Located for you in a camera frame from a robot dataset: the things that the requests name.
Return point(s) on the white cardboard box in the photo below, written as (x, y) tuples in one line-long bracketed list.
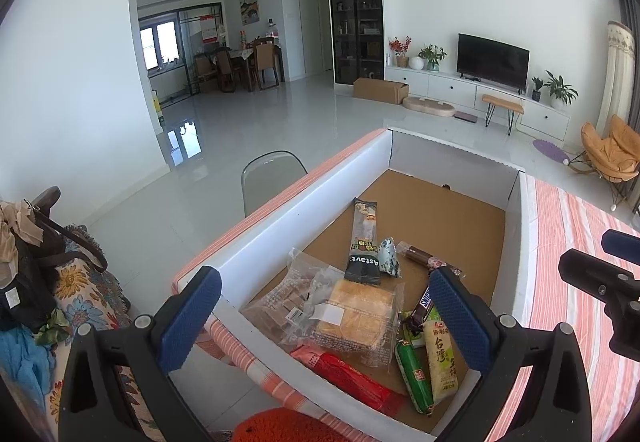
[(437, 201)]

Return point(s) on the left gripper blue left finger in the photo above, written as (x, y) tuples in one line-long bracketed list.
[(182, 317)]

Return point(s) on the dining table with chairs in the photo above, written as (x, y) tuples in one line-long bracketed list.
[(259, 65)]

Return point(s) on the bread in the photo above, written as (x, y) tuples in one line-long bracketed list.
[(354, 319)]

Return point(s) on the red snack packet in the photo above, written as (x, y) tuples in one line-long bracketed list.
[(349, 380)]

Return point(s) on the purple round mat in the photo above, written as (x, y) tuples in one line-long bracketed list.
[(551, 151)]

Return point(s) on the white round vase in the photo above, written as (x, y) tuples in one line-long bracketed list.
[(416, 63)]

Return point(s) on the dark brown sausage packet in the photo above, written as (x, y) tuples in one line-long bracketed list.
[(425, 259)]

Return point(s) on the white tv cabinet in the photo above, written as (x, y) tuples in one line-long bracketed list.
[(537, 119)]

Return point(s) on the black flat television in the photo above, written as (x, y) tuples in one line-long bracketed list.
[(492, 61)]

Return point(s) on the clear packet of wafers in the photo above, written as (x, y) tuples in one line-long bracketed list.
[(283, 313)]

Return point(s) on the small potted plant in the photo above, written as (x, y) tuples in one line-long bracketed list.
[(538, 84)]

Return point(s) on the green potted plant left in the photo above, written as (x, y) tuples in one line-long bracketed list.
[(433, 55)]

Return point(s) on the orange lounge chair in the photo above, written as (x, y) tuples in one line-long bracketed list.
[(614, 158)]

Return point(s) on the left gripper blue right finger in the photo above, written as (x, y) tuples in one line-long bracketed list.
[(469, 320)]

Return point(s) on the red flower pot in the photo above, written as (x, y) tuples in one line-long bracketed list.
[(399, 48)]

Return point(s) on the beige oval cat scratcher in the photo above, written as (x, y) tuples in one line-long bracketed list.
[(429, 106)]

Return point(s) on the yellow rice cracker packet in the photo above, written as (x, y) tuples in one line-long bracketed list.
[(440, 357)]

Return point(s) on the red striped tablecloth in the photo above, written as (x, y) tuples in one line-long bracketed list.
[(562, 221)]

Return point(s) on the grey folding chair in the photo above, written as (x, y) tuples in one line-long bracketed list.
[(267, 175)]

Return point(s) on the small wooden bench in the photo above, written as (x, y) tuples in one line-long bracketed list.
[(512, 109)]

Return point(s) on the orange knitted cushion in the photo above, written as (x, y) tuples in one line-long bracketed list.
[(283, 425)]

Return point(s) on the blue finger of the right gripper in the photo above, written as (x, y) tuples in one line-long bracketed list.
[(621, 245)]

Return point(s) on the green sausage stick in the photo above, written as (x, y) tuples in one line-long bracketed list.
[(412, 373)]

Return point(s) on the floral fabric sofa cover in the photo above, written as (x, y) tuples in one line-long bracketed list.
[(34, 373)]

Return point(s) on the black handbag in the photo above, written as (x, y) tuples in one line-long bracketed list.
[(33, 246)]

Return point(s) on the brown chocolate bar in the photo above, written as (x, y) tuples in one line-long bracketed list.
[(413, 321)]

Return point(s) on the large potted plant right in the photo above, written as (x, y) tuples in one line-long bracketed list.
[(562, 94)]

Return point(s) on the white blueberry snack packet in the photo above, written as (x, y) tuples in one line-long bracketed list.
[(387, 258)]

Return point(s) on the black glass display cabinet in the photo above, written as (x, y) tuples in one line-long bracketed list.
[(357, 35)]

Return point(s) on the long black snack packet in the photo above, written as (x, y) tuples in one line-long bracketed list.
[(362, 265)]

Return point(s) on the brown cardboard box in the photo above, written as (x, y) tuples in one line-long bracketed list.
[(378, 90)]

